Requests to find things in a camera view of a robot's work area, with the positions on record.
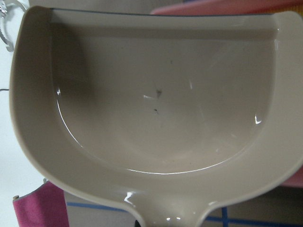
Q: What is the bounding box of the pink cloth on stand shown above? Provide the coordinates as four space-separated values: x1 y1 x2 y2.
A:
12 181 69 227

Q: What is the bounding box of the beige plastic dustpan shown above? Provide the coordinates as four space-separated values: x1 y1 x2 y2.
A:
9 6 303 227

